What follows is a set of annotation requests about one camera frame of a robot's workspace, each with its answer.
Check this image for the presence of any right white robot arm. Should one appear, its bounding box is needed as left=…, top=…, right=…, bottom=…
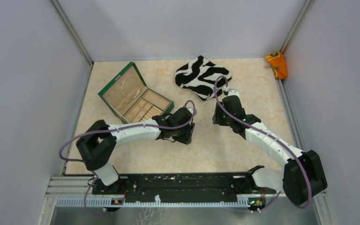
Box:
left=212, top=88, right=328, bottom=207

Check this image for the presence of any orange cloth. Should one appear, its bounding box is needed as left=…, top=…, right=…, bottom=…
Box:
left=265, top=51, right=288, bottom=80

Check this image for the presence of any green jewelry box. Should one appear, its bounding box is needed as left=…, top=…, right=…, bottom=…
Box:
left=97, top=61, right=174, bottom=125

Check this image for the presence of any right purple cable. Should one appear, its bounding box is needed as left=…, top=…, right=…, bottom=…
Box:
left=213, top=75, right=313, bottom=212

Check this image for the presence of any zebra pattern cloth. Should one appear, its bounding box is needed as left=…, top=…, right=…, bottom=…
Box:
left=175, top=55, right=232, bottom=101

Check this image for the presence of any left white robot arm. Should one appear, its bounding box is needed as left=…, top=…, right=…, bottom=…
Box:
left=76, top=107, right=196, bottom=194

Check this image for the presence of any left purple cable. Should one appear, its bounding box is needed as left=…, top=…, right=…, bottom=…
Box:
left=58, top=100, right=197, bottom=217

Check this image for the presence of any white cable duct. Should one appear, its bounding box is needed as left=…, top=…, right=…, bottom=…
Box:
left=56, top=195, right=251, bottom=208

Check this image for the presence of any purple cable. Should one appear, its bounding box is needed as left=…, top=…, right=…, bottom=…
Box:
left=58, top=100, right=197, bottom=217
left=213, top=75, right=313, bottom=212

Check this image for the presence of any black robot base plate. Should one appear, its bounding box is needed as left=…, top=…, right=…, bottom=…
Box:
left=92, top=167, right=275, bottom=203

